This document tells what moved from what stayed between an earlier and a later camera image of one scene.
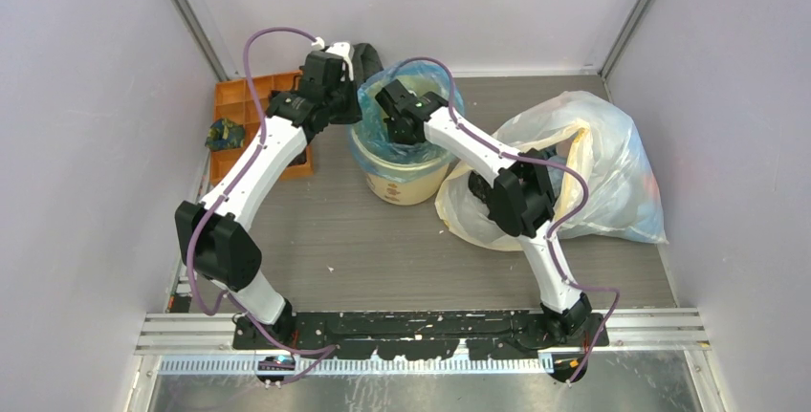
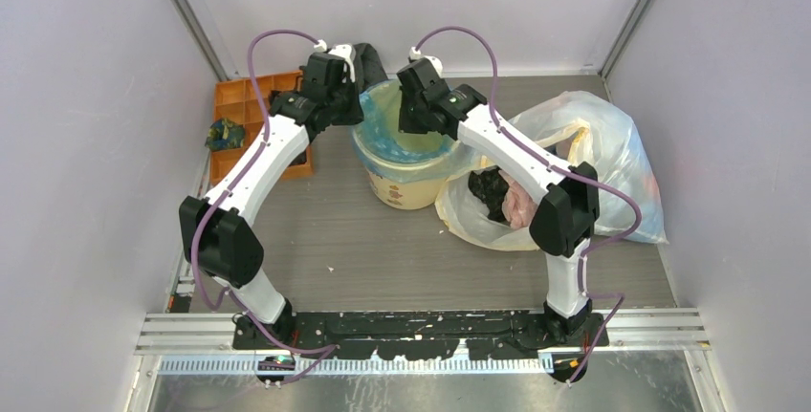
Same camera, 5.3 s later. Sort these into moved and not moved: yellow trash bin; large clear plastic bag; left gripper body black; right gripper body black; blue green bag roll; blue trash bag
Moved: blue trash bag; right gripper body black
Not moved: blue green bag roll; large clear plastic bag; yellow trash bin; left gripper body black
